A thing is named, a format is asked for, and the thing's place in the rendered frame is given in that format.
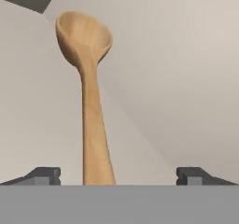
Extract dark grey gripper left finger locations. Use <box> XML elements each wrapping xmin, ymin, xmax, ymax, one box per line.
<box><xmin>0</xmin><ymin>166</ymin><xmax>62</xmax><ymax>187</ymax></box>

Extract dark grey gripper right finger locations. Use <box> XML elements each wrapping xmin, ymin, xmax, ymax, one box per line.
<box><xmin>176</xmin><ymin>166</ymin><xmax>239</xmax><ymax>187</ymax></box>

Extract wooden spoon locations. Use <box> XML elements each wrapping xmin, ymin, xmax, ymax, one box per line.
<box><xmin>55</xmin><ymin>10</ymin><xmax>118</xmax><ymax>187</ymax></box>

